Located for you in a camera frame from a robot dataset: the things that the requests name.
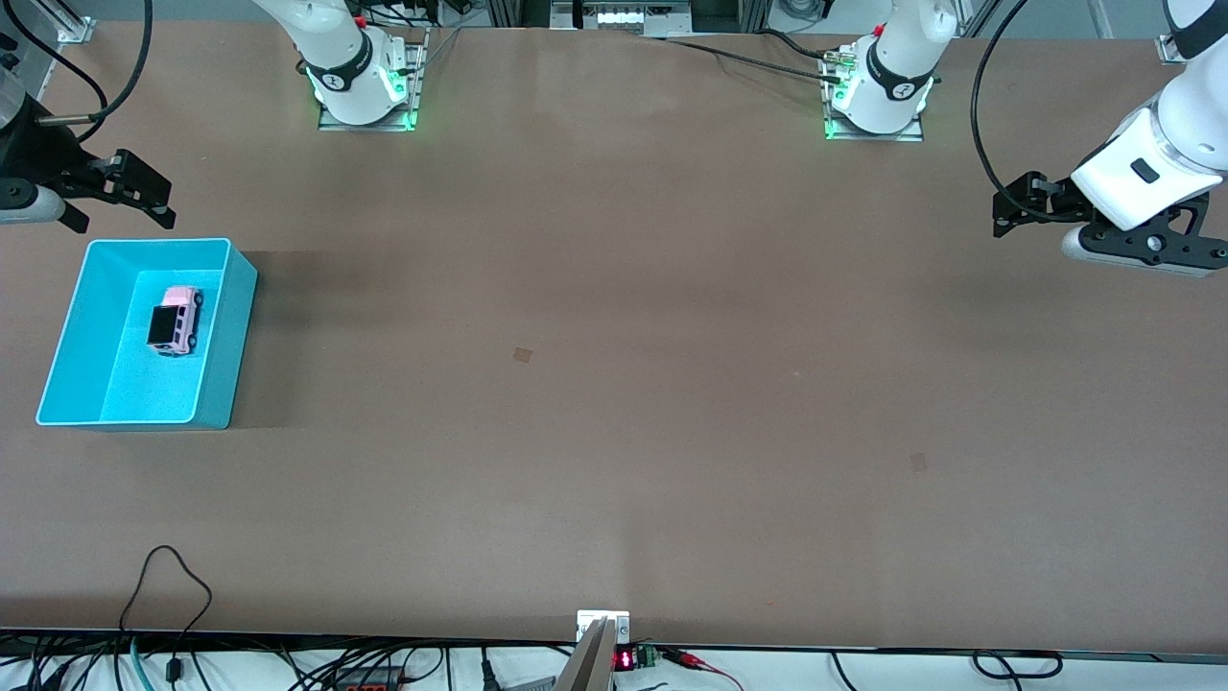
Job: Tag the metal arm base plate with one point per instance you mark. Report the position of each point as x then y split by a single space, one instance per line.
911 132
369 125

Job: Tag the red LED display module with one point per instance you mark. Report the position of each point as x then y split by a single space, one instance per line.
628 659

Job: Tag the teal plastic bin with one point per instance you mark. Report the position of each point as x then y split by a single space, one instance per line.
221 336

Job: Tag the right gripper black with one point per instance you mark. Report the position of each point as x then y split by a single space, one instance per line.
40 154

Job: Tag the pink toy jeep black roof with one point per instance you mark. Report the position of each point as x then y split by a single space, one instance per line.
177 302

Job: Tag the aluminium corner bracket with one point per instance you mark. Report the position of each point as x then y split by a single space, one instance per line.
1168 46
79 29

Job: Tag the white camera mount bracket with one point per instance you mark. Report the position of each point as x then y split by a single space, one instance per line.
587 622

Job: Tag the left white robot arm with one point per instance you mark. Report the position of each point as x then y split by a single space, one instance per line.
1151 163

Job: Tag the aluminium profile frame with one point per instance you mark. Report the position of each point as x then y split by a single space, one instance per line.
518 11

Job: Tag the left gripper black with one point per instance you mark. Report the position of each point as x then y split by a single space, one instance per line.
1056 201

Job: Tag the orange black power strip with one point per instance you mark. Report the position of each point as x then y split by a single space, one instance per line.
369 682

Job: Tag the red clip leads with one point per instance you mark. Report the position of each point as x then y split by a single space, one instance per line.
696 661

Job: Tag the grey metal camera bar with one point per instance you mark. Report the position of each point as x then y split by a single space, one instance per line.
590 662

